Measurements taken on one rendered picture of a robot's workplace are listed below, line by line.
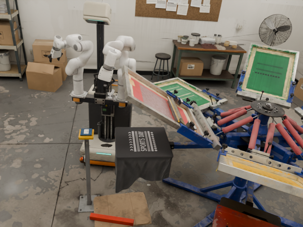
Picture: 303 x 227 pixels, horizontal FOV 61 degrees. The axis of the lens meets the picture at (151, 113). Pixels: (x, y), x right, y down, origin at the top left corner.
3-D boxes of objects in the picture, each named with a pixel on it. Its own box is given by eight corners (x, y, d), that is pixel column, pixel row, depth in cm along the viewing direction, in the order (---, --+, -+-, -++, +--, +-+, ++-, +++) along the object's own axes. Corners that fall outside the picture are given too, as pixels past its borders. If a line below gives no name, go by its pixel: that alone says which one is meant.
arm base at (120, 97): (117, 93, 269) (117, 79, 261) (129, 94, 269) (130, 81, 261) (114, 100, 255) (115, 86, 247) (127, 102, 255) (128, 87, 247)
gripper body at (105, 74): (114, 66, 198) (110, 79, 203) (101, 62, 195) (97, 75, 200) (114, 70, 192) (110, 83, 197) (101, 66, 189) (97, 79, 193)
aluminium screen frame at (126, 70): (124, 99, 177) (127, 95, 175) (121, 67, 226) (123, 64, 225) (205, 146, 209) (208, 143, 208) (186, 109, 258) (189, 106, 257)
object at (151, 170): (117, 193, 233) (118, 157, 211) (117, 190, 236) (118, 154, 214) (167, 191, 241) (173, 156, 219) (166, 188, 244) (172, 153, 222)
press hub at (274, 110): (221, 220, 282) (259, 115, 213) (209, 192, 315) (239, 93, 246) (254, 218, 288) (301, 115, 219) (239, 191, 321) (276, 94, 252)
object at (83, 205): (78, 212, 273) (72, 139, 224) (80, 196, 292) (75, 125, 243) (99, 211, 277) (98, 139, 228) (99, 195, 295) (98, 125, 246)
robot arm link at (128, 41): (119, 47, 234) (135, 49, 233) (113, 57, 217) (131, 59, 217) (119, 29, 224) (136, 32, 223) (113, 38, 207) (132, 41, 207)
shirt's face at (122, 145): (116, 157, 212) (116, 157, 212) (115, 127, 249) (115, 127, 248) (173, 156, 220) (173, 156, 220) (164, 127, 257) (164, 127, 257)
